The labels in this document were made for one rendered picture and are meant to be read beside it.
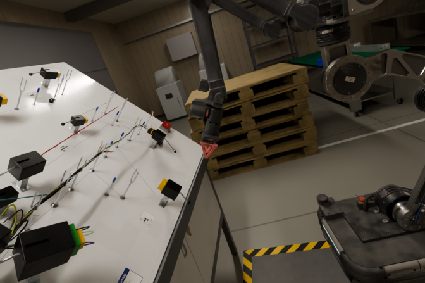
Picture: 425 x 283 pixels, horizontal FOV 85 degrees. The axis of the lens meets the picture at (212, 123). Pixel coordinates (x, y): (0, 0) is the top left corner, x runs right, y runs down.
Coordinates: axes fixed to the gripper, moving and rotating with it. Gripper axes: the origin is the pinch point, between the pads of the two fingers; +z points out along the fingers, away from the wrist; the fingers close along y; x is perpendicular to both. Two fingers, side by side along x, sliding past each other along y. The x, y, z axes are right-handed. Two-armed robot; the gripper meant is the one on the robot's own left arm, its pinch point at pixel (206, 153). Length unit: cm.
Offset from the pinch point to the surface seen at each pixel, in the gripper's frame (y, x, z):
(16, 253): 52, -35, 6
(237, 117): -160, 31, 25
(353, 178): -101, 137, 43
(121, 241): 31.2, -21.0, 20.1
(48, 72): -21, -80, -14
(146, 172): -2.6, -24.0, 16.1
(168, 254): 28.2, -6.2, 24.9
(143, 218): 19.7, -17.6, 20.3
